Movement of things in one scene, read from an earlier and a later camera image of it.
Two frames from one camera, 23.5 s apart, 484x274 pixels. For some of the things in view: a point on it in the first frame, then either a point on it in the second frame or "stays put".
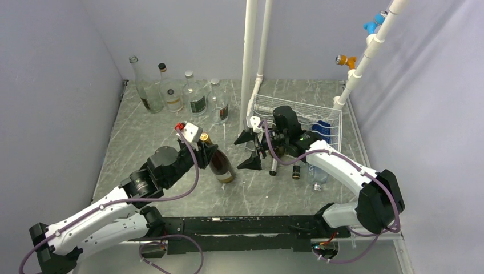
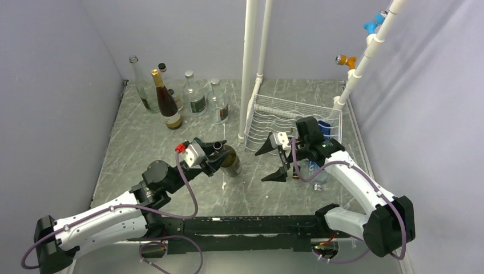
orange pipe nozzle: (342, 60) stays put
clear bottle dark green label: (218, 102) stays put
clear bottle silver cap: (195, 95) stays put
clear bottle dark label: (148, 92) stays put
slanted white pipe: (373, 41) stays put
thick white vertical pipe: (249, 65) stays put
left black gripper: (204, 153) to (209, 164)
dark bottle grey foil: (279, 152) to (231, 165)
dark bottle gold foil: (220, 165) to (168, 107)
